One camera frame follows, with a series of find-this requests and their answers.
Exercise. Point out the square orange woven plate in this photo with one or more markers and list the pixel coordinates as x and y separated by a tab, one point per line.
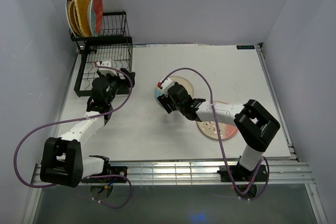
82	14

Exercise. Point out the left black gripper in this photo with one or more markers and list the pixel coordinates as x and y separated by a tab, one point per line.
132	75

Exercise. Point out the round yellow green woven plate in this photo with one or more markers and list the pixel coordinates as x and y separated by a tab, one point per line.
76	21

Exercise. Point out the cream pink plate with sprig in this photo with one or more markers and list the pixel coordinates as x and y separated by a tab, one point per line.
210	129

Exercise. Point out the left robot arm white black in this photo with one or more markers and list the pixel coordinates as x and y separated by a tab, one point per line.
63	162

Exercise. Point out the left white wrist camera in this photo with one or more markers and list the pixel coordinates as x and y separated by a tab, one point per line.
104	67

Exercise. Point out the aluminium front rail frame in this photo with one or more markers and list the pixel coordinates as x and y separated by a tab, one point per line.
205	173

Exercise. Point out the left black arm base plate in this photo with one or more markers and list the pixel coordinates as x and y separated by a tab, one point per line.
117	170

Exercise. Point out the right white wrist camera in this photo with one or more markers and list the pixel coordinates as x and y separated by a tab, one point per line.
164	86

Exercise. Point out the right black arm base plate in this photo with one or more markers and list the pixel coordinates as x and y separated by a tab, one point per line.
241	174

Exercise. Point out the cream blue plate with sprig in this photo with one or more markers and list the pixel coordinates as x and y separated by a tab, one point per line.
180	80

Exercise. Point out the red plate blue flower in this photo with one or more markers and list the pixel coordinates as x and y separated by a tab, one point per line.
95	17

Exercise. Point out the blue label sticker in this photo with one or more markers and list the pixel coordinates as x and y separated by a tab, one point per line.
245	47

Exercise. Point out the black wire dish rack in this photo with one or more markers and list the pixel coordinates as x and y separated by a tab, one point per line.
113	43

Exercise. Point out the white plate green maroon rim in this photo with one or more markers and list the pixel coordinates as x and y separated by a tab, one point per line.
67	15

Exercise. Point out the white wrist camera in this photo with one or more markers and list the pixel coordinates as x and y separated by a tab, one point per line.
164	86
104	67

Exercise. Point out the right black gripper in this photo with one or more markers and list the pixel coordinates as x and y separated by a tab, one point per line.
165	102

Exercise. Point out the round orange woven plate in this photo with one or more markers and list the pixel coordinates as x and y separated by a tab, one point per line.
72	17

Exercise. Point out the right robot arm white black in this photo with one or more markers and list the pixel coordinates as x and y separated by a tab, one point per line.
256	125

